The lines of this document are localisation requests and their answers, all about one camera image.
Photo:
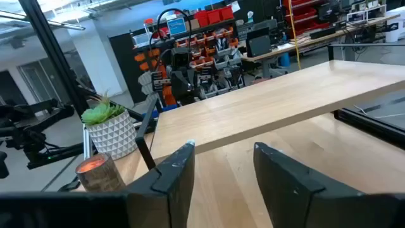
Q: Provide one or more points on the black background monitor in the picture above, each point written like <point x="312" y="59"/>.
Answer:
<point x="259" y="44"/>

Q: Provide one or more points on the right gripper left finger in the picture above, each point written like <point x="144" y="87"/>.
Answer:
<point x="171" y="196"/>

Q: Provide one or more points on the red shelving unit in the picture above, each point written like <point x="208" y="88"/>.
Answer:
<point x="303" y="14"/>

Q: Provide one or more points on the white box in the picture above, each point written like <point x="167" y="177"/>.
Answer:
<point x="395" y="31"/>

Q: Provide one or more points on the orange candle jar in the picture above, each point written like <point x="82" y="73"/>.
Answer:
<point x="98" y="177"/>

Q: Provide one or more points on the succulent in white pot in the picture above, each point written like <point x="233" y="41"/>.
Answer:
<point x="110" y="136"/>

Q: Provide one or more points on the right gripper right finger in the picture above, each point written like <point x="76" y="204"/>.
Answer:
<point x="294" y="202"/>

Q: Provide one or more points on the orange grey bin rack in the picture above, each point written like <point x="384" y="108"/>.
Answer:
<point x="221" y="60"/>

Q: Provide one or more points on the blue barrel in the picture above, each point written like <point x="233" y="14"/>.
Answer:
<point x="284" y="60"/>

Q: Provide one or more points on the red storage bin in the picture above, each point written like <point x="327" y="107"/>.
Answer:
<point x="226" y="13"/>
<point x="201" y="19"/>
<point x="214" y="16"/>

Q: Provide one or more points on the long wooden workbench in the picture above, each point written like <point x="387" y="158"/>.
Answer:
<point x="316" y="39"/>

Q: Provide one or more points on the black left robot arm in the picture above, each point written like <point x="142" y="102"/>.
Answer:
<point x="166" y="42"/>

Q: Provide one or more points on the black background equipment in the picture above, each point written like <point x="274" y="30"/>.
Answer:
<point x="28" y="126"/>

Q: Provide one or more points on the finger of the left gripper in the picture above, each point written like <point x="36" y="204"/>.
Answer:
<point x="189" y="85"/>
<point x="178" y="85"/>

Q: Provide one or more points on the small blue screen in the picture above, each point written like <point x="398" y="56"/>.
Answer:
<point x="177" y="26"/>

